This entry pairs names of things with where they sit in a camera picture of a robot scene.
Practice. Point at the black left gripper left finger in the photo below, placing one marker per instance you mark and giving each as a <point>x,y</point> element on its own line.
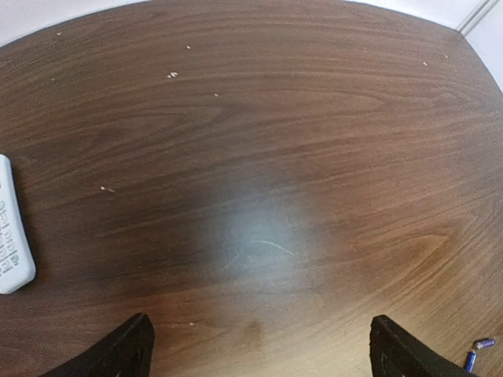
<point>126,351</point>

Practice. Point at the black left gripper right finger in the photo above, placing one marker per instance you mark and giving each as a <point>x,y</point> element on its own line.
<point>395,352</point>

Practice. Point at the white remote control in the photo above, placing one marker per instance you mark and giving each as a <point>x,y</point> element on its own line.
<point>17,263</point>

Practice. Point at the blue aaa battery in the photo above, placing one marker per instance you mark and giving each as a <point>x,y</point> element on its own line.
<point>483,343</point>
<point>470,361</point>

